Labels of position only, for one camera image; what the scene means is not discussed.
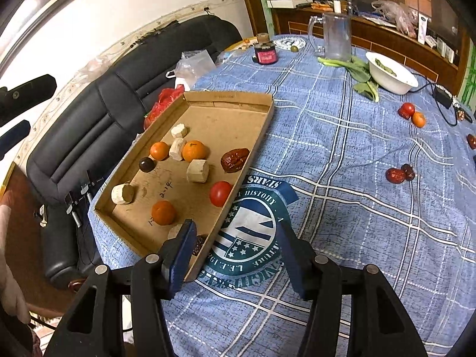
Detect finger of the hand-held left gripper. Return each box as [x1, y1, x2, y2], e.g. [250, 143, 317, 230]
[0, 74, 57, 127]
[0, 120, 31, 157]

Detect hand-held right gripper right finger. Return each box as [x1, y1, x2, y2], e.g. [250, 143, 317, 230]
[280, 219, 428, 357]

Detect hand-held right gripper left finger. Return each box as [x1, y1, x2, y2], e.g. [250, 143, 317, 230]
[44, 219, 198, 357]

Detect dark brown date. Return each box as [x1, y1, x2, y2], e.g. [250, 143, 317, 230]
[191, 234, 209, 256]

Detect large red date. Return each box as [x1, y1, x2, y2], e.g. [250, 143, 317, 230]
[220, 148, 250, 173]

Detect cardboard tray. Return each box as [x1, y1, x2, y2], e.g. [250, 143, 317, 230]
[93, 90, 275, 282]

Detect black leather sofa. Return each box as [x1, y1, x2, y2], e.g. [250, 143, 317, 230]
[26, 15, 242, 291]

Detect blue checked tablecloth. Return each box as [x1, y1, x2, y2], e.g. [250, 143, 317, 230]
[87, 37, 476, 357]

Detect red plastic bag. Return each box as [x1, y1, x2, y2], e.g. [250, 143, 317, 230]
[144, 85, 185, 131]

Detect clear plastic bag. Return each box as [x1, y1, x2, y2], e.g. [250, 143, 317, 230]
[372, 0, 417, 38]
[174, 50, 216, 90]

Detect green bok choy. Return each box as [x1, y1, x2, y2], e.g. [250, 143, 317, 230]
[317, 56, 380, 103]

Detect white bowl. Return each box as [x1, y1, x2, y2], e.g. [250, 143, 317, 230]
[365, 51, 419, 95]

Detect pink label jar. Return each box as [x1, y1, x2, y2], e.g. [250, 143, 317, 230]
[253, 33, 278, 65]

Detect green leaves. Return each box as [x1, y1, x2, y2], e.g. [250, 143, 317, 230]
[375, 59, 397, 75]

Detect white patterned round coaster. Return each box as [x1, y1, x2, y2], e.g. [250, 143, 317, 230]
[274, 36, 307, 51]

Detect clear glass pitcher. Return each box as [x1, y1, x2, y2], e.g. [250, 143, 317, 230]
[307, 12, 352, 62]

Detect wooden cabinet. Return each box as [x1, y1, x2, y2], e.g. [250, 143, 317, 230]
[236, 0, 471, 93]

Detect flat white box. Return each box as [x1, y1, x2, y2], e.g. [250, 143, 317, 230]
[267, 0, 309, 9]

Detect black power adapter with cable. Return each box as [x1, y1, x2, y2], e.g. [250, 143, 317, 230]
[409, 80, 460, 127]

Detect bamboo wall poster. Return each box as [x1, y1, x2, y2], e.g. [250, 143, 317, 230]
[461, 41, 476, 112]

